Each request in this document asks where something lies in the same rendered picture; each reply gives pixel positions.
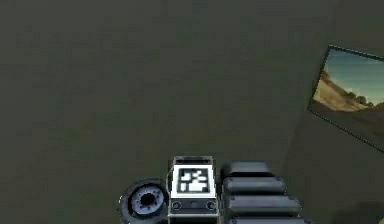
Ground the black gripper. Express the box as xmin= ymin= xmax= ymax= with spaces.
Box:
xmin=118 ymin=178 xmax=171 ymax=224

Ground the framed landscape picture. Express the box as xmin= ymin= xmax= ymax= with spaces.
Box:
xmin=307 ymin=44 xmax=384 ymax=153

